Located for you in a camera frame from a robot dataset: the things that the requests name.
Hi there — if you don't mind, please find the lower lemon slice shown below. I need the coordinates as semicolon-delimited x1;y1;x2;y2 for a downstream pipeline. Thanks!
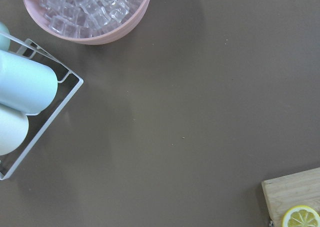
281;205;320;227

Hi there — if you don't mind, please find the white wire cup rack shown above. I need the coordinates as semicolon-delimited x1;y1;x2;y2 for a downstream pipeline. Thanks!
0;31;84;181

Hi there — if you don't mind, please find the mint green cup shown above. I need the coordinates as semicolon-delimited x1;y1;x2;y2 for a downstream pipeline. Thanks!
0;21;11;52

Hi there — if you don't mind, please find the white cup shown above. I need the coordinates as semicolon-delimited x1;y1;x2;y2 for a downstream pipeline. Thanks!
0;104;29;156

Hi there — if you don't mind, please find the light blue cup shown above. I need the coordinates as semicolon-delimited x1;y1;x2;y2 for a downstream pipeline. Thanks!
0;50;58;115

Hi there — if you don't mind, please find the pink ice bowl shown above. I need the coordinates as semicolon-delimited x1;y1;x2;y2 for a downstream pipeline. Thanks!
23;0;150;45

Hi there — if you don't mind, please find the wooden cutting board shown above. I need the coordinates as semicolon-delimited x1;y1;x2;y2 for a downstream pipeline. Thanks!
261;168;320;227

